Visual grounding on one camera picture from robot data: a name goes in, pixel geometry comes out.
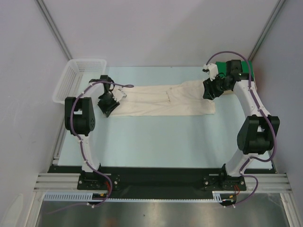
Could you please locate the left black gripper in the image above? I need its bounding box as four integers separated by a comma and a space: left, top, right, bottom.
98, 93, 120, 117

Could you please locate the cream white t shirt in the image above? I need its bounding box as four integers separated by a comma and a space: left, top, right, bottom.
111, 80, 215, 116

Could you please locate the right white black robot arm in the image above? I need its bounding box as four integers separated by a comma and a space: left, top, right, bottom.
203, 60, 280, 190

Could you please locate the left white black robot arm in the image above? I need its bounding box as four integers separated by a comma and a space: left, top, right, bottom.
64, 75, 120, 173

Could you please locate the tan folded t shirt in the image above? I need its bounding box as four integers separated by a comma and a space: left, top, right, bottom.
223, 83, 258, 95

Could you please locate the green folded t shirt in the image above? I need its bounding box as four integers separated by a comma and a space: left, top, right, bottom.
215, 61, 254, 81

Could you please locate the white plastic mesh basket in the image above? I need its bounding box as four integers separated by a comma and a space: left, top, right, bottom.
52, 58, 107, 104

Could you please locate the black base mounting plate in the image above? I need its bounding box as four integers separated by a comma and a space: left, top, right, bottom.
47, 165, 277, 201

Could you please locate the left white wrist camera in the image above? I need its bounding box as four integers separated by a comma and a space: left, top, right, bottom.
112, 87, 127, 102

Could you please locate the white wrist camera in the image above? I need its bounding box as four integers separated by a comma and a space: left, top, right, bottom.
203, 63, 219, 81
112, 87, 127, 102

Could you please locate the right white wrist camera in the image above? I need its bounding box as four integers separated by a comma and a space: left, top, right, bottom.
203, 63, 219, 81

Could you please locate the aluminium frame rail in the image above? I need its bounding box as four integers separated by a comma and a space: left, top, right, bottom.
34, 173, 293, 193

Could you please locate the white slotted cable duct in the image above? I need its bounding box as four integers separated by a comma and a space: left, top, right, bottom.
44, 192, 235, 203

